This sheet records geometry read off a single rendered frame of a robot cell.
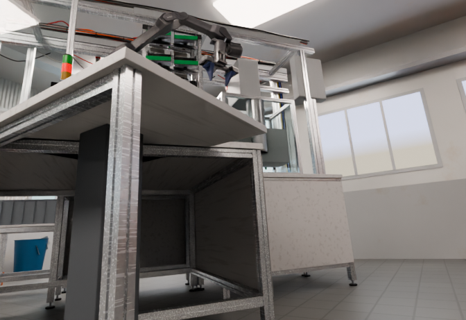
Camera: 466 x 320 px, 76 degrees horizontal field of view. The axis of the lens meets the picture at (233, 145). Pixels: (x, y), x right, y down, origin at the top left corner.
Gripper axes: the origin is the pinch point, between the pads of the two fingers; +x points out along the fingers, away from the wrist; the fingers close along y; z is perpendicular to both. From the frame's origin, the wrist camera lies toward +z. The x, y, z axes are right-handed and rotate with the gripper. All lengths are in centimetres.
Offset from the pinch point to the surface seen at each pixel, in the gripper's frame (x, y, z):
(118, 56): 30, 54, -38
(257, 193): 50, -27, 3
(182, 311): 97, 4, 12
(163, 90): 31, 39, -30
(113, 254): 72, 50, -39
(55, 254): 87, 26, 164
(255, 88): -55, -94, 79
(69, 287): 85, 45, 12
